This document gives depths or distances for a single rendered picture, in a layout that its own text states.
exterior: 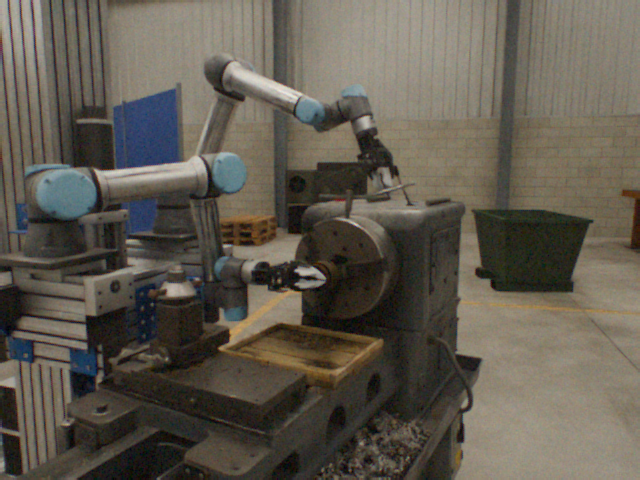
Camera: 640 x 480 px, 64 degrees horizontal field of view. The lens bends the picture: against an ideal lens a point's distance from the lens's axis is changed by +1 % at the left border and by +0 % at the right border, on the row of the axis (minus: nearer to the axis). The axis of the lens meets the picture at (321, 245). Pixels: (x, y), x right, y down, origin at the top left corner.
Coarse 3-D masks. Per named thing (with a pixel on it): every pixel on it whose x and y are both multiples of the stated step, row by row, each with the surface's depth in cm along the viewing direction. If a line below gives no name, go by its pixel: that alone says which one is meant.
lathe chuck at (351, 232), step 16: (320, 224) 158; (336, 224) 155; (352, 224) 153; (368, 224) 157; (336, 240) 156; (352, 240) 154; (368, 240) 151; (384, 240) 155; (304, 256) 163; (352, 256) 154; (368, 256) 152; (384, 256) 152; (384, 272) 150; (352, 288) 156; (368, 288) 153; (384, 288) 152; (336, 304) 159; (352, 304) 156; (368, 304) 154
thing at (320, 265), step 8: (312, 264) 148; (320, 264) 146; (328, 264) 147; (328, 272) 145; (336, 272) 148; (328, 280) 145; (336, 280) 148; (312, 288) 146; (320, 288) 144; (328, 288) 149
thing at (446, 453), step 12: (432, 336) 177; (456, 372) 178; (468, 384) 180; (468, 396) 184; (468, 408) 186; (456, 420) 200; (456, 432) 198; (444, 444) 193; (456, 444) 199; (432, 456) 196; (444, 456) 194; (456, 456) 201; (432, 468) 197; (444, 468) 194; (456, 468) 202
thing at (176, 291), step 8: (160, 288) 108; (168, 288) 106; (176, 288) 106; (184, 288) 107; (192, 288) 109; (160, 296) 106; (168, 296) 105; (176, 296) 106; (184, 296) 106; (192, 296) 108
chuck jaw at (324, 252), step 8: (312, 232) 157; (304, 240) 157; (312, 240) 156; (320, 240) 157; (312, 248) 154; (320, 248) 154; (328, 248) 158; (312, 256) 154; (320, 256) 151; (328, 256) 155; (336, 256) 159
